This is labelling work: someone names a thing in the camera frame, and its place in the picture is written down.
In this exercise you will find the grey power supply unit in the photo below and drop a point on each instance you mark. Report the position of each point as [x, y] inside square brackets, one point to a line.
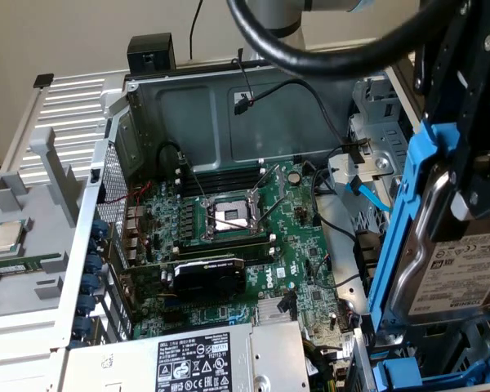
[147, 367]

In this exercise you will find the metal socket cover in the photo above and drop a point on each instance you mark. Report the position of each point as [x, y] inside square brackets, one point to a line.
[280, 179]

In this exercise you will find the silver coin battery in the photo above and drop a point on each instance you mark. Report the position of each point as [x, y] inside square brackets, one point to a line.
[295, 176]

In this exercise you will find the black graphics card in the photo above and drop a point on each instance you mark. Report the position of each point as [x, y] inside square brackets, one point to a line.
[212, 281]

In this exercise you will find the black box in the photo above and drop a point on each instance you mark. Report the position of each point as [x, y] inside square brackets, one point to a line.
[151, 53]

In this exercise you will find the grey parts rack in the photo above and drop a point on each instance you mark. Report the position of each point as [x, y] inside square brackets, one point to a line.
[45, 228]

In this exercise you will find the CPU socket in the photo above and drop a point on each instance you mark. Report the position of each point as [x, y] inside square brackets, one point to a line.
[224, 212]

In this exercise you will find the blue card retention clip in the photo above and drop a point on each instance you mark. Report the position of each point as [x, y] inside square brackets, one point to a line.
[85, 305]
[93, 264]
[95, 246]
[81, 326]
[101, 227]
[90, 284]

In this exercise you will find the open grey PC case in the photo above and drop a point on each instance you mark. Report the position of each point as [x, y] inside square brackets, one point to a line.
[188, 122]

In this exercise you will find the grey metal drive cage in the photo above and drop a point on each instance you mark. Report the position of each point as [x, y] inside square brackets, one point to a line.
[375, 139]

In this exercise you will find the hard disk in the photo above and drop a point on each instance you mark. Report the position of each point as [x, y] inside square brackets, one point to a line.
[445, 277]

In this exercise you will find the blue disk carrier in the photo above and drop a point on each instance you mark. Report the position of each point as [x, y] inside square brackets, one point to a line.
[396, 369]

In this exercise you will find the silver chipset heatsink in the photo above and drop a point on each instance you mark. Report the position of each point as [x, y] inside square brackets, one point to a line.
[267, 312]

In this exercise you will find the silver CPU chip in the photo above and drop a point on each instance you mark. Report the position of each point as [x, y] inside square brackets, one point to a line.
[6, 239]

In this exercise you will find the green RAM stick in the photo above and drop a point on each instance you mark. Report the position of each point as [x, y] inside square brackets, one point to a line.
[32, 261]

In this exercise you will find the white metal base frame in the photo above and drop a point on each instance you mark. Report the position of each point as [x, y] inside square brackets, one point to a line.
[24, 339]

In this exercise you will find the green Dell motherboard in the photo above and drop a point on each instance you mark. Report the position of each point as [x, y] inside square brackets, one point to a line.
[294, 245]

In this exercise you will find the metal locking lever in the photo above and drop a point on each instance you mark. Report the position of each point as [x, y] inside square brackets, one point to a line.
[232, 222]
[192, 175]

